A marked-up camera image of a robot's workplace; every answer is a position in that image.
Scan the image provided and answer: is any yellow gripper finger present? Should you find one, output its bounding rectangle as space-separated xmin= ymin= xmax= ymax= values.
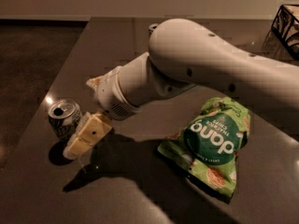
xmin=63 ymin=112 xmax=112 ymax=160
xmin=86 ymin=76 xmax=103 ymax=91

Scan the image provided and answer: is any black wire basket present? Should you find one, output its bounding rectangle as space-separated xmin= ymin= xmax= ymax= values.
xmin=271 ymin=4 xmax=299 ymax=60

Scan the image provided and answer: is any green dang chips bag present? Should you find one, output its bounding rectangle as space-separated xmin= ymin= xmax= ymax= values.
xmin=158 ymin=97 xmax=250 ymax=198

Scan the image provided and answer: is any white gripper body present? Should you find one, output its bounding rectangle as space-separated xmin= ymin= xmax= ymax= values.
xmin=94 ymin=66 xmax=140 ymax=120

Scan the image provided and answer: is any tall silver slim can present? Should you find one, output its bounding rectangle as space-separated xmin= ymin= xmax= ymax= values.
xmin=149 ymin=23 xmax=159 ymax=36

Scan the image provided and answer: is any green white 7up can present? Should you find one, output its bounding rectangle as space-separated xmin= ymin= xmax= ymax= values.
xmin=48 ymin=99 xmax=81 ymax=142

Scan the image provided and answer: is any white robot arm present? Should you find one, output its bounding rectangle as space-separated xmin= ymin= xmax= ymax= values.
xmin=64 ymin=19 xmax=299 ymax=160

